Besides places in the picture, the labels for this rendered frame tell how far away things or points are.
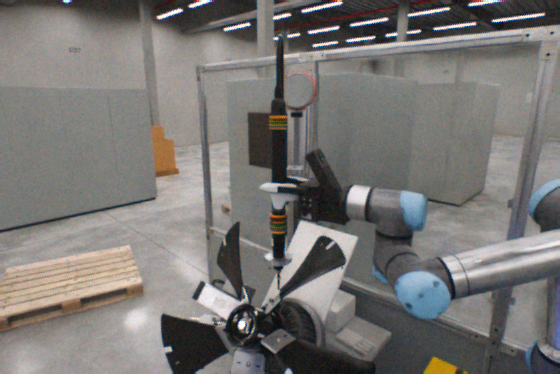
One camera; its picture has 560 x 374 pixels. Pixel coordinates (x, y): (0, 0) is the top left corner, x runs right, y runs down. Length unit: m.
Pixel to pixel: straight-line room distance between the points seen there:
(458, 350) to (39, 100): 5.83
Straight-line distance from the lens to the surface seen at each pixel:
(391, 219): 0.70
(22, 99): 6.10
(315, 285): 1.26
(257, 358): 1.09
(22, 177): 6.16
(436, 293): 0.61
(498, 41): 1.33
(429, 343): 1.66
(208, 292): 1.38
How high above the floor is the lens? 1.84
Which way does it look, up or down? 15 degrees down
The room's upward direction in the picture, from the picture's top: straight up
